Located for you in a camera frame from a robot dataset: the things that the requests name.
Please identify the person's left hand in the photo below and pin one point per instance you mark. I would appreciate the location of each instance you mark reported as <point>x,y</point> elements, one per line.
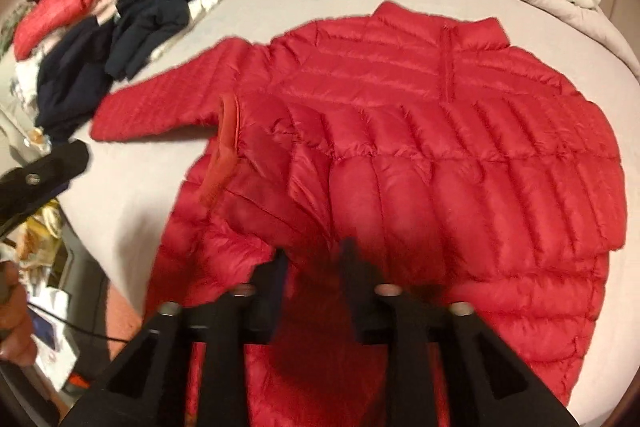
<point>17,327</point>

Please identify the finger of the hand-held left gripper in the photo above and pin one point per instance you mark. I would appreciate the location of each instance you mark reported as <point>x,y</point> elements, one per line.
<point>45,174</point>

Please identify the folded red puffer jacket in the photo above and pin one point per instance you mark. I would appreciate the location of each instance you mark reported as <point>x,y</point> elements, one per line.
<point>50,12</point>

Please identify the navy hooded garment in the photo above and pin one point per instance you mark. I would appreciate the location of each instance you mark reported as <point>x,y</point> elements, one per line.
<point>150,17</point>

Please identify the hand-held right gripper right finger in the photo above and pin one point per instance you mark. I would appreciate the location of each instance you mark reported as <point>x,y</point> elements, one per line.
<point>357,287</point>

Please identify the red puffer jacket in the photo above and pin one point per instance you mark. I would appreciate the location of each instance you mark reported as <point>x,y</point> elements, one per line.
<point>425,157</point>
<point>50,12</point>

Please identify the bed with pink sheet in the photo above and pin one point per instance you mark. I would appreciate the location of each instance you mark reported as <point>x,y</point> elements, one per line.
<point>150,177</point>

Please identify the white garment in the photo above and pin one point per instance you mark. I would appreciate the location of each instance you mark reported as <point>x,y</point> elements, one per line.
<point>205,4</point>

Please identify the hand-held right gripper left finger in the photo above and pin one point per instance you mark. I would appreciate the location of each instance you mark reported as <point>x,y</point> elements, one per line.
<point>270,297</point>

